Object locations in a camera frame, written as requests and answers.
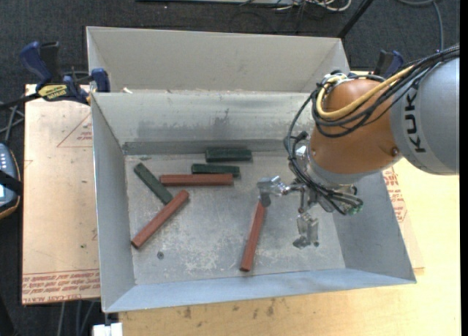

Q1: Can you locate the black cylinder on white bracket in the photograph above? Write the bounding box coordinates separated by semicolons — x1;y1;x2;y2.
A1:
290;130;310;163

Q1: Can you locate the brown cardboard board red print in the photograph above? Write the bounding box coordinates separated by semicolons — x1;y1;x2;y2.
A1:
21;83;426;306

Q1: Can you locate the dark green flat block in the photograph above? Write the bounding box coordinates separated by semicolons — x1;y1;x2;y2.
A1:
205;146;254;163
191;163;241;178
133;163;174;205

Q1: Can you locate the grey metal bin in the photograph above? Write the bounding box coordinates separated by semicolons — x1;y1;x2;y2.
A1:
86;26;417;313

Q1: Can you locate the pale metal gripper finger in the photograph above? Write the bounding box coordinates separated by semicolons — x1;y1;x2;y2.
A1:
256;176;284;208
292;213;320;250

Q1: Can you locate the red-brown flat block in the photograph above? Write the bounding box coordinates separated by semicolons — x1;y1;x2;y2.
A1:
159;173;234;187
130;189;191;250
239;199;268;273

